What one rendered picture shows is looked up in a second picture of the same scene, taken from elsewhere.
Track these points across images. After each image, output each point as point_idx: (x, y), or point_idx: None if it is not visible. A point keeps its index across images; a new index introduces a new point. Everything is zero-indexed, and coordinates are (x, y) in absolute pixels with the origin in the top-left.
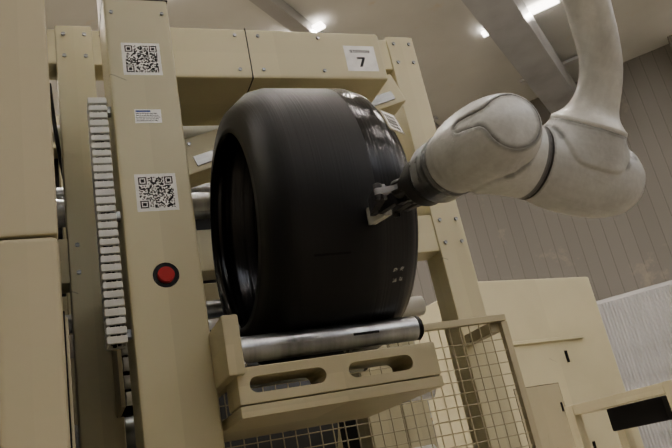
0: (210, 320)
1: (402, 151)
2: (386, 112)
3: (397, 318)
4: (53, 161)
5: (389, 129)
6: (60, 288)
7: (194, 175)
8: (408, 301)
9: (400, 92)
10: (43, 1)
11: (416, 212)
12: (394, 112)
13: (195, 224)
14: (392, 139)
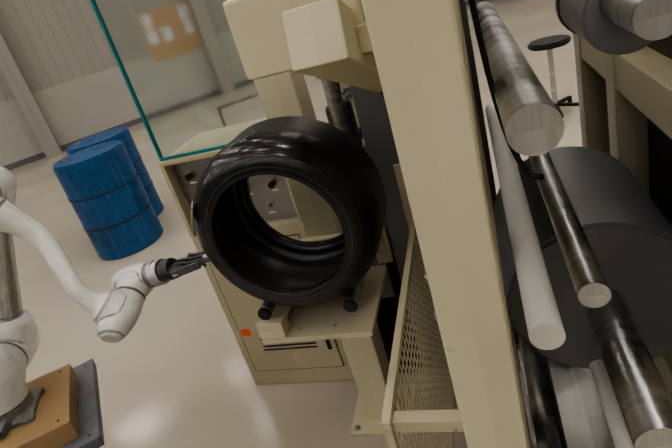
0: (501, 175)
1: (198, 233)
2: (191, 205)
3: (263, 301)
4: (185, 224)
5: (193, 218)
6: (195, 246)
7: (379, 91)
8: (264, 300)
9: (289, 54)
10: (170, 190)
11: (216, 267)
12: (329, 64)
13: (291, 188)
14: (194, 226)
